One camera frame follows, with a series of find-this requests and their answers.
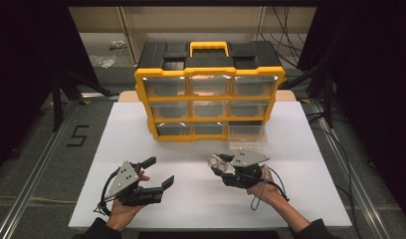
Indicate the clear plastic drawer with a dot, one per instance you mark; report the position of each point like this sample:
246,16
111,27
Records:
247,136
208,128
210,109
164,87
250,109
169,110
173,129
210,85
254,86

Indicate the person's left hand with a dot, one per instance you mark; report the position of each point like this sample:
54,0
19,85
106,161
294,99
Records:
123,215

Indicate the large clear plastic bag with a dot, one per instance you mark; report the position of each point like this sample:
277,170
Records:
103,61

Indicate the black curtain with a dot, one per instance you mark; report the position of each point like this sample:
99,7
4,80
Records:
22,66
373,83

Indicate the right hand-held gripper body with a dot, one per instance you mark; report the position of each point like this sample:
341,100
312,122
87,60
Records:
247,158

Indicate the person's right hand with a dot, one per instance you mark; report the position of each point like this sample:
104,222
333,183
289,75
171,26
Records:
269,192

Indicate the black metal stand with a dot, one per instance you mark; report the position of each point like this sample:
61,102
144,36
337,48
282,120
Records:
57,103

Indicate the small clear plastic bag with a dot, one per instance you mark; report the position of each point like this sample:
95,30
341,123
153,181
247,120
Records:
117,44

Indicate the aluminium floor rail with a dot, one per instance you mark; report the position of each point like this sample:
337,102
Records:
353,186
32,181

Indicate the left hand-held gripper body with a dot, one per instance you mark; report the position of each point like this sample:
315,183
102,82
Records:
124,179

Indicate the yellow black drawer organizer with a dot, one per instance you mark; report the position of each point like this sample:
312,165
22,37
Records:
211,70

